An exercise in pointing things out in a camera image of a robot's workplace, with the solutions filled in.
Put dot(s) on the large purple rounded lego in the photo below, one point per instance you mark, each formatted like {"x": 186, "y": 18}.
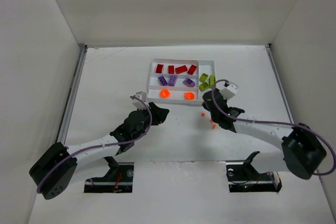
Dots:
{"x": 189, "y": 82}

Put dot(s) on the red square lego brick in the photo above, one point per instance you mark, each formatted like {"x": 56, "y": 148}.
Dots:
{"x": 192, "y": 69}

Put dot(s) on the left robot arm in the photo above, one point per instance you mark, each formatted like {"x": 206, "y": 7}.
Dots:
{"x": 55, "y": 169}

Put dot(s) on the orange arch lego piece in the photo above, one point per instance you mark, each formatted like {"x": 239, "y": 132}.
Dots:
{"x": 165, "y": 94}

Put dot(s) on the green sloped lego brick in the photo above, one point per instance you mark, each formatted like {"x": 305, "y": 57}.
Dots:
{"x": 203, "y": 77}

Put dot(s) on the red long lego brick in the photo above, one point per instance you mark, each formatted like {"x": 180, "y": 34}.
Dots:
{"x": 181, "y": 69}

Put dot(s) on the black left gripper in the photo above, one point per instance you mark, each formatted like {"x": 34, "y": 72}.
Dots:
{"x": 153, "y": 114}

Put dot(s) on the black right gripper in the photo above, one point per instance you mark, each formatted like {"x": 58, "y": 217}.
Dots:
{"x": 212, "y": 102}

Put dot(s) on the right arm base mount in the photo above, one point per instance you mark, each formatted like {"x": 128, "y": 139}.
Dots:
{"x": 243, "y": 177}

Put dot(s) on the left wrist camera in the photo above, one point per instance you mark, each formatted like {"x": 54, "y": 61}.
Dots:
{"x": 139, "y": 100}

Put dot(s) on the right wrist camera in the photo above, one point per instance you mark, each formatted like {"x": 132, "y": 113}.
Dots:
{"x": 229, "y": 90}

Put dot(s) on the long green lego brick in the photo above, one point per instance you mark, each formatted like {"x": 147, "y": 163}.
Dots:
{"x": 212, "y": 80}

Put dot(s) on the small purple lego brick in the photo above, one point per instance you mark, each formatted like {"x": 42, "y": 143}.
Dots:
{"x": 162, "y": 81}

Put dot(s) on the orange curved lego piece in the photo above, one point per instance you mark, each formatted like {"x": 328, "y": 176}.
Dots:
{"x": 189, "y": 96}

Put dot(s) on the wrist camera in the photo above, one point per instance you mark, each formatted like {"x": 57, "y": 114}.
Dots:
{"x": 229, "y": 90}
{"x": 139, "y": 100}

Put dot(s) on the green square lego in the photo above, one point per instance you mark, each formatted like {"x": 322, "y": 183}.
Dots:
{"x": 204, "y": 86}

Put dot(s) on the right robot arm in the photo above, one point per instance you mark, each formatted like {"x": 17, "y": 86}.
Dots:
{"x": 299, "y": 150}

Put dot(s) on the red curved lego brick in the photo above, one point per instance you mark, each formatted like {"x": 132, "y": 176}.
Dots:
{"x": 171, "y": 69}

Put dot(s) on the white divided sorting tray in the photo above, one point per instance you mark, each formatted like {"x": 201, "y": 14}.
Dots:
{"x": 177, "y": 92}

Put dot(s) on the purple studded lego brick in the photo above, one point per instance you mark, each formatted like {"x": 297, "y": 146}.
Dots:
{"x": 172, "y": 80}

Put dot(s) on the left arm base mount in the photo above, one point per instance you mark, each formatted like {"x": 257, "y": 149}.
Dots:
{"x": 118, "y": 179}

